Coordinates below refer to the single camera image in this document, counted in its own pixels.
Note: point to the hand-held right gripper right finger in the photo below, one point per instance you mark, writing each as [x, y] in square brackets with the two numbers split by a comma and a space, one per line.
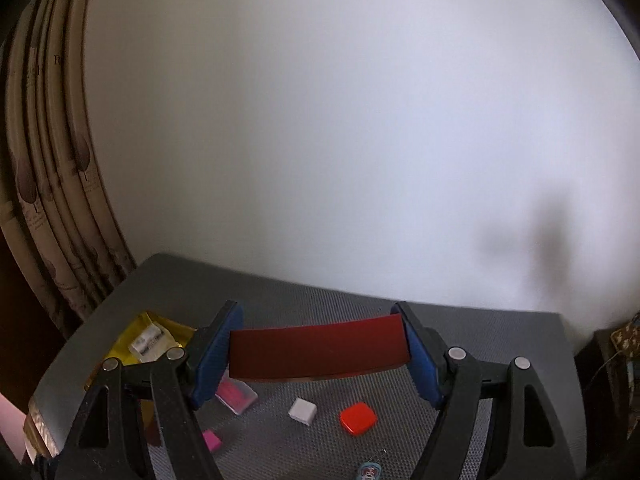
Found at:
[422, 360]

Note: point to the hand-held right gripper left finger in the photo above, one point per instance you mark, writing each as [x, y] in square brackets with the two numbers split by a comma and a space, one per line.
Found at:
[215, 355]

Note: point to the clear case with pink insert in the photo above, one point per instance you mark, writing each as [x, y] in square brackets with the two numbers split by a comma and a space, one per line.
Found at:
[235, 396]

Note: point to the small red square box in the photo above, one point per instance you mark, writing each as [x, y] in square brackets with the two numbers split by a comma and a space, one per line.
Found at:
[357, 419]

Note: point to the gold tin tray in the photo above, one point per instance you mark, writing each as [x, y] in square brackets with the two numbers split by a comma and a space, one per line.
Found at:
[122, 342]

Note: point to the dark red rectangular box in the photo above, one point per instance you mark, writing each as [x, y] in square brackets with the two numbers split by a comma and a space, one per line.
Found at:
[320, 350]

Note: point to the small white square box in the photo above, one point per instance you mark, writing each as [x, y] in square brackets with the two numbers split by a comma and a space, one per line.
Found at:
[302, 411]

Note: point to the small blue cartoon tin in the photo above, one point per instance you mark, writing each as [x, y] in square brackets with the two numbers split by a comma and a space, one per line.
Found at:
[370, 472]

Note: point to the clear plastic box blue label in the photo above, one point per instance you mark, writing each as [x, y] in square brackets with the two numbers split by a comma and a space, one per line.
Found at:
[147, 342]

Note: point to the small pink cube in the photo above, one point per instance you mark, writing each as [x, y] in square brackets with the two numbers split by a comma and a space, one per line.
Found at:
[211, 442]

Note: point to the grey mesh chair seat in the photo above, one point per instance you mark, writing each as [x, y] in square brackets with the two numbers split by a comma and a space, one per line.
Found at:
[320, 300]

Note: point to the dark patterned object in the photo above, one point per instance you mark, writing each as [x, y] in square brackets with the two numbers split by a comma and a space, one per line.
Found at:
[627, 335]

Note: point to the beige printed curtain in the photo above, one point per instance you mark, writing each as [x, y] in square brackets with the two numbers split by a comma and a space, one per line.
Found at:
[55, 185]

